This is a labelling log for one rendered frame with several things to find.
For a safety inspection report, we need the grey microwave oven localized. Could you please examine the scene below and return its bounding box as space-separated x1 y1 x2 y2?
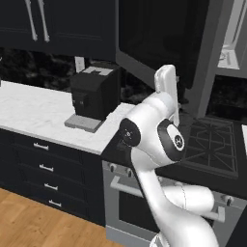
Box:
184 0 247 120

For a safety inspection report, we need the dark cupboard door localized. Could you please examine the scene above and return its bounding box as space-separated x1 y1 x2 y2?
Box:
0 0 39 53
35 0 118 63

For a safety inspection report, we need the black coffee machine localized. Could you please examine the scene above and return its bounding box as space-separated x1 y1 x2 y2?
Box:
64 65 123 134

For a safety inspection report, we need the grey oven handle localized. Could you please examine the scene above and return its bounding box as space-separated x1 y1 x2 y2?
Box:
110 175 227 224

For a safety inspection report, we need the dark drawer front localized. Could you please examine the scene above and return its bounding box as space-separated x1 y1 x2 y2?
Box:
23 186 91 222
13 131 85 168
15 149 87 189
19 168 89 206

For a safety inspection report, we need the white cupboard handle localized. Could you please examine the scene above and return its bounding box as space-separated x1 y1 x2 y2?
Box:
37 0 51 43
24 0 39 42

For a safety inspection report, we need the silver drawer handle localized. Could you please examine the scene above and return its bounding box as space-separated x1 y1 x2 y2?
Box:
42 182 60 192
38 163 55 173
33 142 50 151
47 199 63 208

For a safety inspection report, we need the black hob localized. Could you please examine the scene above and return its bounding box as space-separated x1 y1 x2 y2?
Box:
100 109 247 201

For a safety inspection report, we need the white wall socket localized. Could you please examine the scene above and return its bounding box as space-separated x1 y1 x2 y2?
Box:
73 55 87 74

